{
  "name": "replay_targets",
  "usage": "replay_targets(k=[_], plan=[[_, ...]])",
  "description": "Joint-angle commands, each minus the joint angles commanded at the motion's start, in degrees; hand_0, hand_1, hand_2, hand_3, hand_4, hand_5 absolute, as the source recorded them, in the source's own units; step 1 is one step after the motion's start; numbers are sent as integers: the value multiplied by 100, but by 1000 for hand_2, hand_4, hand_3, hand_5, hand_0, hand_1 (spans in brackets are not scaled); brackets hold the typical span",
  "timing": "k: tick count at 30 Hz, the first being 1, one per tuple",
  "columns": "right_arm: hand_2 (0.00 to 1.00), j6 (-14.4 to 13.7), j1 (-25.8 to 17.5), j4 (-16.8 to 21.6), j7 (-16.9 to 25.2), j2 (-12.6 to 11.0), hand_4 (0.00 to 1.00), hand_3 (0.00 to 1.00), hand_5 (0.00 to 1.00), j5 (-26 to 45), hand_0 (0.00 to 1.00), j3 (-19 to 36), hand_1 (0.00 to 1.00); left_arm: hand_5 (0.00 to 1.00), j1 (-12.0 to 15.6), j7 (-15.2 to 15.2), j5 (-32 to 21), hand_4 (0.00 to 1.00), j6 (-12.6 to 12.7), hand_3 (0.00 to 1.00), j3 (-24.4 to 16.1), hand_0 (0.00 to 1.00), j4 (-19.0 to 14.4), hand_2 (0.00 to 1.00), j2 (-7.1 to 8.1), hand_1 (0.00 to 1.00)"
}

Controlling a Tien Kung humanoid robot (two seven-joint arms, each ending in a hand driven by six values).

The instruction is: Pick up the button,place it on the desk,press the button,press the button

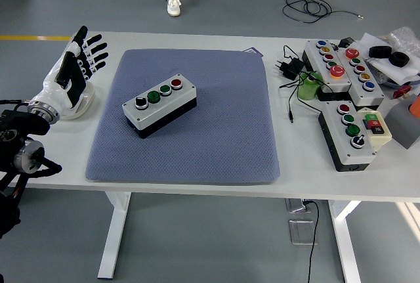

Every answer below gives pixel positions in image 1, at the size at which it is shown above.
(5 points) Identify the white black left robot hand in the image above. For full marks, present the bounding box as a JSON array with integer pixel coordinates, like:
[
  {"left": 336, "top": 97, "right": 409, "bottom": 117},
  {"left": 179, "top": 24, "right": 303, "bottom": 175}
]
[{"left": 38, "top": 26, "right": 109, "bottom": 112}]

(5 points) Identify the grey four-button control box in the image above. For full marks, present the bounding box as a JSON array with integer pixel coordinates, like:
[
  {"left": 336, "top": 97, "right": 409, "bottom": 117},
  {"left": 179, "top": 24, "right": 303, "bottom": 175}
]
[
  {"left": 318, "top": 100, "right": 377, "bottom": 173},
  {"left": 121, "top": 73, "right": 198, "bottom": 139}
]

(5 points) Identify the white oval tray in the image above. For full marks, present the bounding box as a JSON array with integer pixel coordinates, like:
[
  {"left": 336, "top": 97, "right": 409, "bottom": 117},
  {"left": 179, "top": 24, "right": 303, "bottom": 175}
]
[{"left": 60, "top": 87, "right": 96, "bottom": 120}]

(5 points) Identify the yellow floor tape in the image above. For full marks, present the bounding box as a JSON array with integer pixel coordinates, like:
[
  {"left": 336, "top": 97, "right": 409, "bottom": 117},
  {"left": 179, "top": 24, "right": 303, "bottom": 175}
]
[{"left": 0, "top": 35, "right": 72, "bottom": 41}]

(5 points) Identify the white table leg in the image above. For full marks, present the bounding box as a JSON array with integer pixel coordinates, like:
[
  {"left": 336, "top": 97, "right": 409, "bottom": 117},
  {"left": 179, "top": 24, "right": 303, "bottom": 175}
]
[
  {"left": 327, "top": 200, "right": 364, "bottom": 283},
  {"left": 97, "top": 192, "right": 132, "bottom": 280}
]

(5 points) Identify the grey-blue textured mat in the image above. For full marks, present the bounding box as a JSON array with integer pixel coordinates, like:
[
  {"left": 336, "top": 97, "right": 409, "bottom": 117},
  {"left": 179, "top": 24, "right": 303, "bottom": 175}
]
[{"left": 84, "top": 49, "right": 282, "bottom": 185}]

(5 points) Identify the mat label tag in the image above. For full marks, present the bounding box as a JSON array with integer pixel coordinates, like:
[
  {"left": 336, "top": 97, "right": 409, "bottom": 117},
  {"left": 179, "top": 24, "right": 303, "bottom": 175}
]
[{"left": 243, "top": 47, "right": 265, "bottom": 58}]

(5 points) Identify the black power adapter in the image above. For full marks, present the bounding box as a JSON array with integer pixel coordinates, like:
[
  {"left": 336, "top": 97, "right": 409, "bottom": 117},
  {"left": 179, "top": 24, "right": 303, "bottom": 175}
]
[{"left": 274, "top": 58, "right": 306, "bottom": 81}]

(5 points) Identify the green cylinder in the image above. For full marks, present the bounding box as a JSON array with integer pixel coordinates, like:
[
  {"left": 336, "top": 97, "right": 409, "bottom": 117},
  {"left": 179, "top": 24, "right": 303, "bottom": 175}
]
[{"left": 297, "top": 70, "right": 324, "bottom": 101}]

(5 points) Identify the metal floor socket box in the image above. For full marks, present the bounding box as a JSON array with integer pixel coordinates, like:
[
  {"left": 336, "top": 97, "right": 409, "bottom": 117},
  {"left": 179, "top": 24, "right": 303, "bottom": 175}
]
[{"left": 284, "top": 198, "right": 318, "bottom": 246}]

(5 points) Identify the grey block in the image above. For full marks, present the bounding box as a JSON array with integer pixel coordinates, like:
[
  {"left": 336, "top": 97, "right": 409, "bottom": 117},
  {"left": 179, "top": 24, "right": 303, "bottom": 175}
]
[{"left": 383, "top": 94, "right": 420, "bottom": 150}]

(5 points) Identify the small red knob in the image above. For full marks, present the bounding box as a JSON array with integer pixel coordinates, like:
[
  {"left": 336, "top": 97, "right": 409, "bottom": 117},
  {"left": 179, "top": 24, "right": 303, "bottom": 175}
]
[{"left": 393, "top": 85, "right": 413, "bottom": 99}]

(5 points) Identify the white paper sheet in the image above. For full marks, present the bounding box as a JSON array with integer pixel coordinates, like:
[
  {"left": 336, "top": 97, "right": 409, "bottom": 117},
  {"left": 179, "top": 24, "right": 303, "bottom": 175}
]
[{"left": 356, "top": 32, "right": 420, "bottom": 86}]

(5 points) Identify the clear bubble wrap bag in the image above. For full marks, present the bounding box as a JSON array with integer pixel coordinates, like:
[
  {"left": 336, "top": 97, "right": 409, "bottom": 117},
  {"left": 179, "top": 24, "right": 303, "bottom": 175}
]
[{"left": 380, "top": 26, "right": 420, "bottom": 59}]

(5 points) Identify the orange cylinder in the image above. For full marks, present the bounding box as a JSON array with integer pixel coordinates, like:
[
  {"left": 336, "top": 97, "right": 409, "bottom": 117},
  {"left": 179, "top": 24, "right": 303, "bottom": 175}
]
[{"left": 409, "top": 94, "right": 420, "bottom": 118}]

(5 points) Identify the black adapter cable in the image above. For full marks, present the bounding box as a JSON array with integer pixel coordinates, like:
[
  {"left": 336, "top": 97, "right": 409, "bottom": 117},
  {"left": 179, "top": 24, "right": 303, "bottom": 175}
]
[{"left": 278, "top": 45, "right": 337, "bottom": 124}]

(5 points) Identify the black floor power cable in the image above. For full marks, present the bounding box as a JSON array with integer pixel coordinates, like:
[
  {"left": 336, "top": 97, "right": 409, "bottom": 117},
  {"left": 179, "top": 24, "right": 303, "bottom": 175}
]
[{"left": 301, "top": 199, "right": 320, "bottom": 283}]

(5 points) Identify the black coiled floor cable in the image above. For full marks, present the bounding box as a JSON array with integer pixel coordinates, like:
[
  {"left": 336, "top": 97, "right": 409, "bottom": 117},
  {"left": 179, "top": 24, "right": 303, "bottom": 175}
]
[{"left": 282, "top": 0, "right": 365, "bottom": 24}]

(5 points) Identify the beige two-button switch box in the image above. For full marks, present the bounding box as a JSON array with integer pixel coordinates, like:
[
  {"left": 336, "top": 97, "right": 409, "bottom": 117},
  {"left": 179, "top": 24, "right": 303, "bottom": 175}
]
[{"left": 356, "top": 107, "right": 393, "bottom": 151}]

